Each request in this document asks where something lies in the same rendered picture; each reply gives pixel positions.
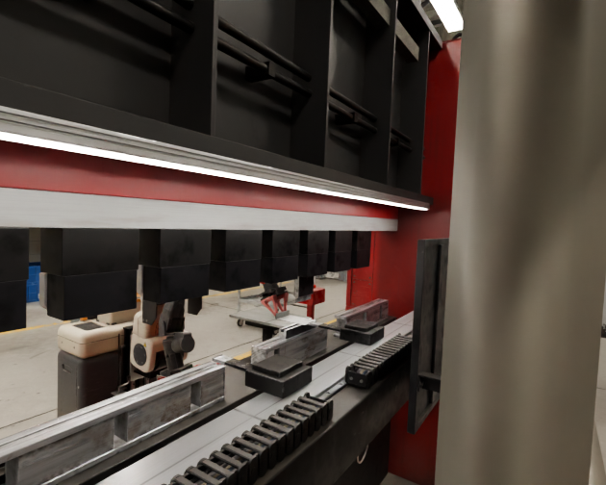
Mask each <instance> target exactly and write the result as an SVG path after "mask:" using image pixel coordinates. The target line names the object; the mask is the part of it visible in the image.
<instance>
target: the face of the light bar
mask: <svg viewBox="0 0 606 485"><path fill-rule="evenodd" d="M0 139H1V140H12V141H18V142H23V143H29V144H34V145H40V146H46V147H52V148H58V149H63V150H69V151H75V152H81V153H87V154H92V155H98V156H104V157H110V158H116V159H121V160H127V161H133V162H139V163H145V164H150V165H155V166H166V167H172V168H178V169H183V170H189V171H195V172H201V173H207V174H212V175H218V176H224V177H230V178H236V179H241V180H247V181H253V182H259V183H265V184H270V185H276V186H282V187H288V188H293V189H299V190H304V191H315V192H321V193H327V194H333V195H338V196H344V197H350V198H356V199H362V200H367V201H373V202H379V203H385V204H391V205H396V206H402V207H408V208H414V209H420V210H427V209H422V208H417V207H411V206H406V205H400V204H395V203H390V202H384V201H379V200H373V199H368V198H362V197H357V196H352V195H346V194H341V193H335V192H329V191H320V190H315V189H309V188H303V187H298V186H293V185H288V184H282V183H276V182H271V181H266V180H261V179H255V178H250V177H244V176H238V175H234V174H228V173H223V172H217V171H211V170H207V169H201V168H196V167H190V166H180V165H175V164H170V163H164V162H158V161H153V160H147V159H143V158H137V157H131V156H126V155H120V154H115V153H110V152H104V151H99V150H93V149H88V148H83V147H77V146H72V145H66V144H61V143H55V142H50V141H45V140H35V139H29V138H23V137H19V136H13V135H8V134H2V133H0Z"/></svg>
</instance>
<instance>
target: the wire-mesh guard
mask: <svg viewBox="0 0 606 485"><path fill-rule="evenodd" d="M605 280H606V0H464V9H463V26H462V41H461V58H460V73H459V89H458V105H457V121H456V137H455V153H454V168H453V185H452V200H451V217H450V232H449V248H448V264H447V280H446V296H445V311H444V328H443V343H442V374H441V390H440V406H439V422H438V438H437V454H436V469H435V485H606V472H605V468H604V464H603V459H602V454H601V449H600V444H599V440H598V435H597V430H596V425H595V420H594V409H595V398H596V386H597V375H598V363H599V350H600V339H601V327H602V316H603V304H604V293H605Z"/></svg>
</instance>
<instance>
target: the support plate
mask: <svg viewBox="0 0 606 485"><path fill-rule="evenodd" d="M290 315H291V316H296V317H301V318H305V319H311V318H310V317H305V316H300V315H296V314H291V313H290ZM229 317H230V318H235V319H242V320H247V321H251V322H256V323H259V324H263V325H268V326H272V327H277V328H283V327H286V326H289V325H291V324H293V323H292V322H287V321H283V320H278V319H276V317H275V316H274V315H273V314H272V313H271V312H270V311H269V310H268V309H267V308H262V307H257V308H253V309H249V310H245V311H241V312H237V313H234V314H230V315H229ZM273 319H274V320H273ZM270 320H271V321H270Z"/></svg>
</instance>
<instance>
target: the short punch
mask: <svg viewBox="0 0 606 485"><path fill-rule="evenodd" d="M313 293H314V277H313V276H312V277H300V276H298V277H297V279H295V280H294V293H293V296H294V297H295V303H297V302H301V301H305V300H308V299H311V294H313Z"/></svg>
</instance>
